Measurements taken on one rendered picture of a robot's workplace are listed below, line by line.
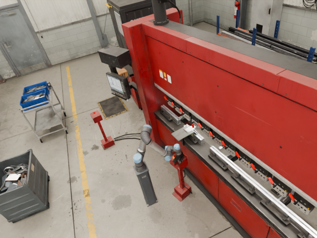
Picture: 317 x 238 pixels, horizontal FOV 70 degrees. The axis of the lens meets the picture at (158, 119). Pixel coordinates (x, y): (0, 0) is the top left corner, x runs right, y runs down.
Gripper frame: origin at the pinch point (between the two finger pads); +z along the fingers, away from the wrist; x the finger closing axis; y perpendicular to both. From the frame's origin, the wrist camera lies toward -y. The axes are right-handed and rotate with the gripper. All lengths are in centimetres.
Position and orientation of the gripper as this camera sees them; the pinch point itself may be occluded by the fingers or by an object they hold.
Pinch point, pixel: (179, 163)
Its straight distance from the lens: 311.8
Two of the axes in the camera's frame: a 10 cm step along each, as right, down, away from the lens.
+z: 2.2, 7.3, 6.5
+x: -6.2, -4.1, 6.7
